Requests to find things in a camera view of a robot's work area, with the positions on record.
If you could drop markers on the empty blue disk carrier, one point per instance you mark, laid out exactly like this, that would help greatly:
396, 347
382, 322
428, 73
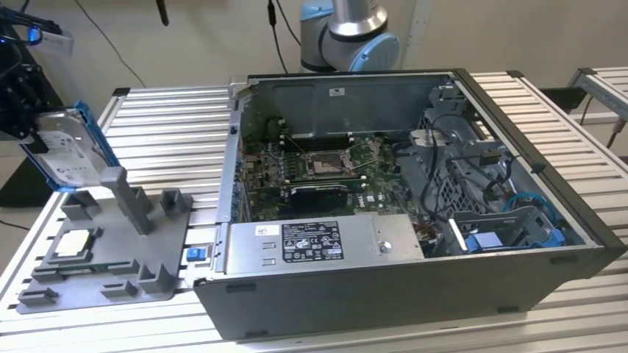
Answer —
483, 242

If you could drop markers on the green motherboard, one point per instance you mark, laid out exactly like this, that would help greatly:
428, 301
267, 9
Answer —
383, 191

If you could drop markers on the black graphics card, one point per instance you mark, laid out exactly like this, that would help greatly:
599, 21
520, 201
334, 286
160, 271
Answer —
316, 198

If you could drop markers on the CPU socket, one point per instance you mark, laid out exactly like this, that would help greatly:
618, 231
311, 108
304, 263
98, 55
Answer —
322, 165

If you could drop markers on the black antenna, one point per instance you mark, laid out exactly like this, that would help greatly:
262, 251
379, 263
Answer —
163, 13

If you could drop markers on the black open PC case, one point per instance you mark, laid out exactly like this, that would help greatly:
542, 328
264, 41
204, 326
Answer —
343, 301

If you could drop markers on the grey power supply unit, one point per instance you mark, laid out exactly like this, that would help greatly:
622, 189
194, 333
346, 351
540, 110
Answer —
246, 253

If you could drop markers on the small metal disk bay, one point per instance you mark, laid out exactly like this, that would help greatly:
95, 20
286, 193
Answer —
515, 220

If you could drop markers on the aluminium side table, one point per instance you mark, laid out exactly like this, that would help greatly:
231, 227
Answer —
606, 79

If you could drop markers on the hard disk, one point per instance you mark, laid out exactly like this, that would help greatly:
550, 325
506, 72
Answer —
68, 154

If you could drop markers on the green RAM stick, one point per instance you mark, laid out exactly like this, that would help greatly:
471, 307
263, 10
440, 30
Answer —
328, 180
94, 267

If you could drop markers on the black RAM slot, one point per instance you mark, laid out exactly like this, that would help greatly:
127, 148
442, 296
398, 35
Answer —
319, 140
319, 135
319, 132

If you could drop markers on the white paper tag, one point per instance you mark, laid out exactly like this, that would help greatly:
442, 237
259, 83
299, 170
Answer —
58, 43

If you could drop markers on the grey parts rack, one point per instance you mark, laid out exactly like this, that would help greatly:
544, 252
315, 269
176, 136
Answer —
112, 250

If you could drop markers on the large metal disk bay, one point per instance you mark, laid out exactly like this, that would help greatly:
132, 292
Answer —
456, 184

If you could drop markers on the silver CPU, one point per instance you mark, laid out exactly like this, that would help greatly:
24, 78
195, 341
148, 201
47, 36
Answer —
74, 242

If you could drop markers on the black wrist camera assembly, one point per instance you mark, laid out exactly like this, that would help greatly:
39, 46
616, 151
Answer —
12, 55

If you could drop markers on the thin metal locking lever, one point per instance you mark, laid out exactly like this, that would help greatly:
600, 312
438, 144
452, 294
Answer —
300, 144

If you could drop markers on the small blue block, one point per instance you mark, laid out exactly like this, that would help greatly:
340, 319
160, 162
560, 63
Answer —
196, 254

